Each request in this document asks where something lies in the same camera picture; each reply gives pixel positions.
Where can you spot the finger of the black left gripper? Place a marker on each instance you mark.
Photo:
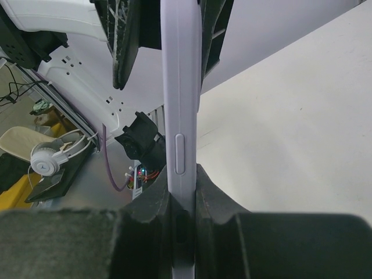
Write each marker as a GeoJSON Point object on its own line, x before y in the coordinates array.
{"type": "Point", "coordinates": [128, 25]}
{"type": "Point", "coordinates": [215, 17]}

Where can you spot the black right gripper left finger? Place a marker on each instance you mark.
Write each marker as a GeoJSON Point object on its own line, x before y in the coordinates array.
{"type": "Point", "coordinates": [130, 242]}

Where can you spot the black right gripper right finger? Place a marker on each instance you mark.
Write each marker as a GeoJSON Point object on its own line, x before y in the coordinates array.
{"type": "Point", "coordinates": [232, 242]}

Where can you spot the phone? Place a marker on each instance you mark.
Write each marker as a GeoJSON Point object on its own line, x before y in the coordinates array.
{"type": "Point", "coordinates": [181, 35]}

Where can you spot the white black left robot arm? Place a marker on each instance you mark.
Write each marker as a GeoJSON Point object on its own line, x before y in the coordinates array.
{"type": "Point", "coordinates": [34, 36]}

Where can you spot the white headphones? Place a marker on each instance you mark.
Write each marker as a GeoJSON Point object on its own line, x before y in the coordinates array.
{"type": "Point", "coordinates": [58, 162]}

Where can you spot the beige chair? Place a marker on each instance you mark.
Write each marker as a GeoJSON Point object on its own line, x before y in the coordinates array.
{"type": "Point", "coordinates": [19, 141]}

